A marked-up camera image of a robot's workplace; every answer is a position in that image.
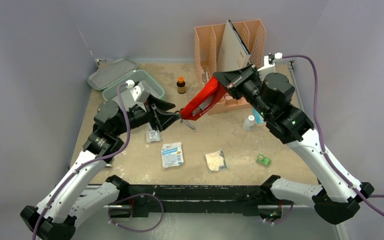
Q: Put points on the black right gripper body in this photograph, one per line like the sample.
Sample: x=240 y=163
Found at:
x=240 y=79

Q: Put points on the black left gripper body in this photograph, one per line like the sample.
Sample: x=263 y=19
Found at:
x=137 y=116

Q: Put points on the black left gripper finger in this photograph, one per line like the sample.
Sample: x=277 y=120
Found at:
x=159 y=103
x=166 y=119

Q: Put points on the red first aid pouch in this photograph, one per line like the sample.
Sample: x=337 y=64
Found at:
x=209 y=95

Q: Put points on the black handled scissors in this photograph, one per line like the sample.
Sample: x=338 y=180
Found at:
x=188 y=124

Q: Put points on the small white bottle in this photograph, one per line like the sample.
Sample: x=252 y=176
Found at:
x=248 y=123

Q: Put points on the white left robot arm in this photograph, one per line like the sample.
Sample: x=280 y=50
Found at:
x=64 y=209

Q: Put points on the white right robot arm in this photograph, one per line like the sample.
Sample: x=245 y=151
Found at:
x=337 y=196

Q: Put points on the green medicine case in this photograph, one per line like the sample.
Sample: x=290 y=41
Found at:
x=110 y=76

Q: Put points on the clear bag alcohol pads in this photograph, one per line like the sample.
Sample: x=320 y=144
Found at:
x=153 y=136

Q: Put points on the beige folder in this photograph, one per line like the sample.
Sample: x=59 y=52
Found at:
x=233 y=53

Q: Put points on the brown bottle orange cap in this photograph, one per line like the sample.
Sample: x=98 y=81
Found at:
x=181 y=85

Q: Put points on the blue wet wipes pack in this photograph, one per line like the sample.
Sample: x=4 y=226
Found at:
x=258 y=118

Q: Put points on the white blue mask packet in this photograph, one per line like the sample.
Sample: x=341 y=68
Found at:
x=172 y=155

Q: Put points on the peach desk file organizer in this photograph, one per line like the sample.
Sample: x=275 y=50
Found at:
x=207 y=42

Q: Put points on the gauze in clear bag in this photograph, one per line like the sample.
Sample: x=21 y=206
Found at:
x=215 y=161

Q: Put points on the small green box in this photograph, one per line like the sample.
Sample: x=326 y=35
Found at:
x=263 y=160

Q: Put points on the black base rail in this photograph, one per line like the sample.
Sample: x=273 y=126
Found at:
x=247 y=200

